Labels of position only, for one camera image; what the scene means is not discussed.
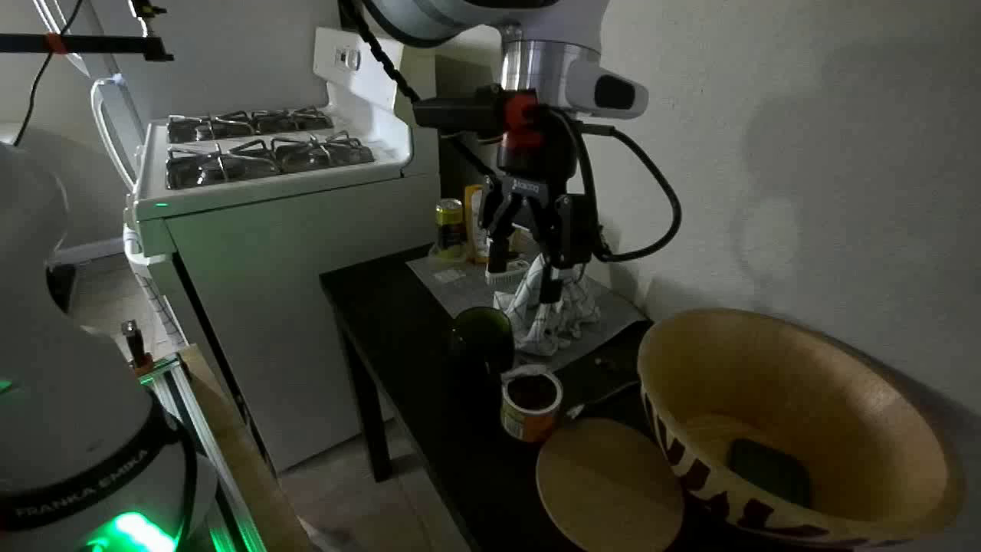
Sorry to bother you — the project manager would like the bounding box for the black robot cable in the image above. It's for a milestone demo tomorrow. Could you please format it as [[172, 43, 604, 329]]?
[[347, 0, 684, 266]]

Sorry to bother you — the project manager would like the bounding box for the large wooden bowl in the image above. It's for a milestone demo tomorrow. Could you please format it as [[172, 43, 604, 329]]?
[[636, 310, 961, 549]]

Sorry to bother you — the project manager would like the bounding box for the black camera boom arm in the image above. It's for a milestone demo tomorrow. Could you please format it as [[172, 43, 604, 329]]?
[[0, 34, 175, 61]]

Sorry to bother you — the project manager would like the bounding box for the white patterned cloth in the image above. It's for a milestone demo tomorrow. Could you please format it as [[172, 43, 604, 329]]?
[[485, 256, 600, 358]]

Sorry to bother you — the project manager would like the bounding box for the black mug green interior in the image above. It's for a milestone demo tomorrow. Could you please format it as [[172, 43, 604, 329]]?
[[446, 308, 516, 383]]

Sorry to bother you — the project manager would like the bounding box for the black side table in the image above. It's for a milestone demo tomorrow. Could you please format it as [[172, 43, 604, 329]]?
[[319, 242, 718, 552]]

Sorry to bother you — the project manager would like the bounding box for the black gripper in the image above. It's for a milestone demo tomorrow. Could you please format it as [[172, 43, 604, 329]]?
[[485, 92, 598, 305]]

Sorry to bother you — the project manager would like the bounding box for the yellow drink can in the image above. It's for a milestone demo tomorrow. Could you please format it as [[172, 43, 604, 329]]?
[[431, 200, 467, 247]]

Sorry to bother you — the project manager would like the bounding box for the white gas stove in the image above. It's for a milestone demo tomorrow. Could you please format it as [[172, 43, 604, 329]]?
[[132, 29, 437, 473]]

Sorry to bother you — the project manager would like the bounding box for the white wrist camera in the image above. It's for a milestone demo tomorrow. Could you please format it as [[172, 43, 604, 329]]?
[[561, 57, 649, 120]]

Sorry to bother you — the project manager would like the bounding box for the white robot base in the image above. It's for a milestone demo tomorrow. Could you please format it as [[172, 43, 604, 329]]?
[[0, 145, 214, 552]]

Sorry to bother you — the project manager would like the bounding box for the wooden robot mount table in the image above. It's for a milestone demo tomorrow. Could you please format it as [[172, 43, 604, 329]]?
[[140, 346, 317, 552]]

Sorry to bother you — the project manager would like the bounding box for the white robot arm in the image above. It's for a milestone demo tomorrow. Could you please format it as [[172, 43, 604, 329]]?
[[369, 0, 648, 305]]

